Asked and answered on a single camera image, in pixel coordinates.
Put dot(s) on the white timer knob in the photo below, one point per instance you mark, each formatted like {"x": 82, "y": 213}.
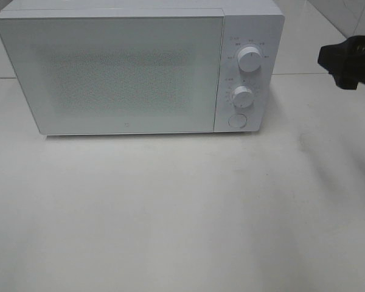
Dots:
{"x": 242, "y": 97}

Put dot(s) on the white microwave door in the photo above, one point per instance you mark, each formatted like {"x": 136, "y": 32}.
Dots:
{"x": 110, "y": 76}

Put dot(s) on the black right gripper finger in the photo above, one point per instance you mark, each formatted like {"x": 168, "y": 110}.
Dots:
{"x": 345, "y": 62}

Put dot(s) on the round white door-release button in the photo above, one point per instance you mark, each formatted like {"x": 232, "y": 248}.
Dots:
{"x": 237, "y": 121}

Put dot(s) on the white microwave oven body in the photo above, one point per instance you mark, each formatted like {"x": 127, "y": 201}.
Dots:
{"x": 244, "y": 22}

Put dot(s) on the white upper power knob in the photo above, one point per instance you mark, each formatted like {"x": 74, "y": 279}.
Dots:
{"x": 249, "y": 58}

